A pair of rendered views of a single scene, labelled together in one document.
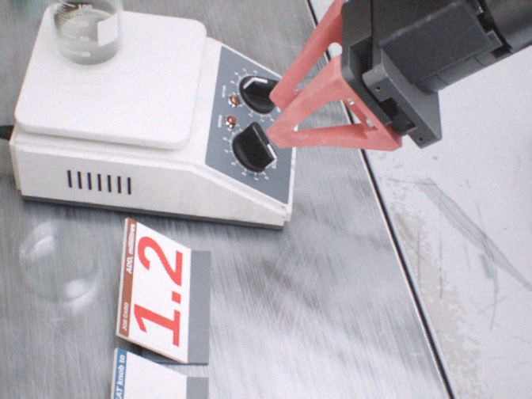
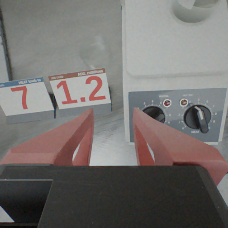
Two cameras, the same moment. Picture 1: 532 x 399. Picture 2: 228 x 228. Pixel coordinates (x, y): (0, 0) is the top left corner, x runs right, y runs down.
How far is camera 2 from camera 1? 0.55 m
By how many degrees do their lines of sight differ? 45
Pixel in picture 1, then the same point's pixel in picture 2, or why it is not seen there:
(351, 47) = (53, 183)
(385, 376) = not seen: hidden behind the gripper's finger
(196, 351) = (64, 111)
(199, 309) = (82, 110)
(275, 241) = (122, 139)
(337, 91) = (17, 161)
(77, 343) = (66, 69)
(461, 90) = not seen: outside the picture
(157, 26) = (221, 40)
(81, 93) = (152, 14)
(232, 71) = (207, 98)
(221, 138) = (151, 98)
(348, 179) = not seen: hidden behind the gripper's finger
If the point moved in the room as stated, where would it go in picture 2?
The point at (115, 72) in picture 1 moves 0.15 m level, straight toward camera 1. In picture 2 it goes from (173, 27) to (53, 57)
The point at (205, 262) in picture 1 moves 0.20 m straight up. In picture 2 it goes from (105, 109) to (27, 9)
